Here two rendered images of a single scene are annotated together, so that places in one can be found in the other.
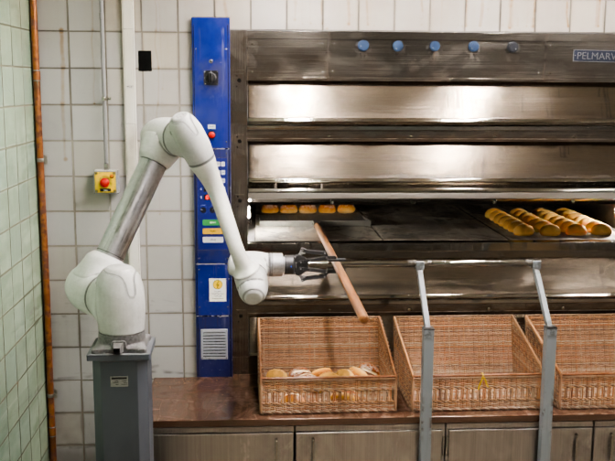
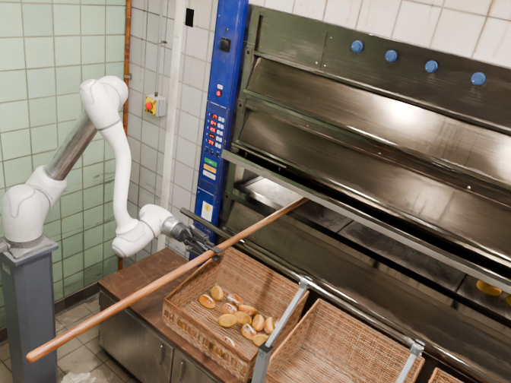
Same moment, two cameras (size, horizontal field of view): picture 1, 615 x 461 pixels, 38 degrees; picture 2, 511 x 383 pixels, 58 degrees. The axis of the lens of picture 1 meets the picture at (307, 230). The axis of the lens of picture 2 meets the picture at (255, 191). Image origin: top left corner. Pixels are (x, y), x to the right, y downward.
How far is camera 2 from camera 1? 2.47 m
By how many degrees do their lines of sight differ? 38
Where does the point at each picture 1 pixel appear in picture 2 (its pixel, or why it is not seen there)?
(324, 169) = (295, 153)
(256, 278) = (124, 238)
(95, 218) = (151, 128)
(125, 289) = (9, 210)
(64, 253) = (134, 144)
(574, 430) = not seen: outside the picture
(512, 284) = (435, 333)
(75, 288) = not seen: hidden behind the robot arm
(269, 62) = (274, 42)
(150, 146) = not seen: hidden behind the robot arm
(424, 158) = (386, 179)
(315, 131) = (296, 117)
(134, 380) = (12, 273)
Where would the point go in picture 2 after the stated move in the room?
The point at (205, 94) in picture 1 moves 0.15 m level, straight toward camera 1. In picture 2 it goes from (220, 58) to (199, 60)
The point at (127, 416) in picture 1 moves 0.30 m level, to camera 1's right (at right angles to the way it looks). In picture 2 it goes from (11, 292) to (45, 330)
